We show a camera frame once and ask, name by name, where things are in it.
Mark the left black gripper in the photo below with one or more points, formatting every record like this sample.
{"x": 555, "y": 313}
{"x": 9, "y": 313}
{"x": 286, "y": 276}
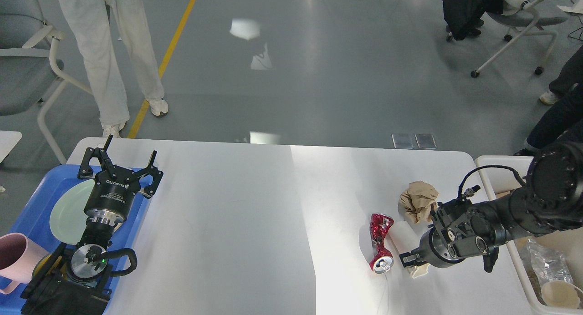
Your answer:
{"x": 111, "y": 196}

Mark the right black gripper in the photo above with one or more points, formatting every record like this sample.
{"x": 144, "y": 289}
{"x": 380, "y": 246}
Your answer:
{"x": 432, "y": 250}

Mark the brown paper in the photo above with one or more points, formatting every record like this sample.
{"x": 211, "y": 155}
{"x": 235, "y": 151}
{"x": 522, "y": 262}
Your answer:
{"x": 418, "y": 200}

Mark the green plate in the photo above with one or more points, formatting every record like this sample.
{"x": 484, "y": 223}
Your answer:
{"x": 68, "y": 217}

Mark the blue-grey HOME mug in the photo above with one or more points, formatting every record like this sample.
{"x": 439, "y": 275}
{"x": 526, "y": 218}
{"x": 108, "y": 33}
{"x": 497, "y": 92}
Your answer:
{"x": 48, "y": 259}

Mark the brown paper bag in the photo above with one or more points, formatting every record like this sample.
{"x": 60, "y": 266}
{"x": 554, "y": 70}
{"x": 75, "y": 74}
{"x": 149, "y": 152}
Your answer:
{"x": 520, "y": 242}

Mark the pink ribbed mug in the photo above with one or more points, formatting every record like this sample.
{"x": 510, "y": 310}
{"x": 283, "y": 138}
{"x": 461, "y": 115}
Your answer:
{"x": 19, "y": 256}

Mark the aluminium foil tray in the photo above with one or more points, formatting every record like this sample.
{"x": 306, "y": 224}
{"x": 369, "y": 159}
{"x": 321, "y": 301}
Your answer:
{"x": 544, "y": 264}

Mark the white paper cup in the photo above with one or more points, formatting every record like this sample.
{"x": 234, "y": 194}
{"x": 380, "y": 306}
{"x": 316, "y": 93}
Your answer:
{"x": 405, "y": 240}
{"x": 561, "y": 294}

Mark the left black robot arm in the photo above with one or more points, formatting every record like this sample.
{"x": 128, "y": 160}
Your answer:
{"x": 73, "y": 280}

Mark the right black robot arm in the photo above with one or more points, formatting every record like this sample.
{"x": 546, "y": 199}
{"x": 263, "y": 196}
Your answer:
{"x": 549, "y": 200}

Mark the red crumpled wrapper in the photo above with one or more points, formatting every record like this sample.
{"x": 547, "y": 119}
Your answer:
{"x": 383, "y": 260}

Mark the white side table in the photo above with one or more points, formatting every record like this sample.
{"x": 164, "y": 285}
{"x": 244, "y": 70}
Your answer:
{"x": 8, "y": 140}

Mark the left metal floor plate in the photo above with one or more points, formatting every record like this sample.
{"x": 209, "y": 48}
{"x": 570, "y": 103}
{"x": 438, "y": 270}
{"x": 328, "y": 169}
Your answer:
{"x": 403, "y": 141}

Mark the metal floor plate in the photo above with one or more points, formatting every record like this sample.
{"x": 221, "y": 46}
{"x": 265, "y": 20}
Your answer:
{"x": 403, "y": 141}
{"x": 426, "y": 141}

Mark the right metal floor plate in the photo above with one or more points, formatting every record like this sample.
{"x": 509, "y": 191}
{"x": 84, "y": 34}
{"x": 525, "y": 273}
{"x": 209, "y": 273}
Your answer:
{"x": 426, "y": 141}

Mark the white plastic bin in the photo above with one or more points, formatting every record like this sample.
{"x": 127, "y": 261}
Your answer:
{"x": 569, "y": 242}

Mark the grey office chair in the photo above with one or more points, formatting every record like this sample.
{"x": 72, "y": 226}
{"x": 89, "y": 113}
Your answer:
{"x": 30, "y": 70}

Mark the person in light trousers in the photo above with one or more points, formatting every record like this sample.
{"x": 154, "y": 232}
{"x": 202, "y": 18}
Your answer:
{"x": 90, "y": 24}

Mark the person in black trousers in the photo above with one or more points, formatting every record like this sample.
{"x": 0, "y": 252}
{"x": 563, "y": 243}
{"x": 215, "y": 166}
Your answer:
{"x": 563, "y": 122}

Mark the person in dark trousers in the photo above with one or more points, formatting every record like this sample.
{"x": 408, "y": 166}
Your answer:
{"x": 571, "y": 74}

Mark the chair with black jacket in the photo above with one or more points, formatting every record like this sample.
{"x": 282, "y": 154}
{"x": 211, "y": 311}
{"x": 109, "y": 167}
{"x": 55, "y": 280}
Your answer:
{"x": 522, "y": 17}

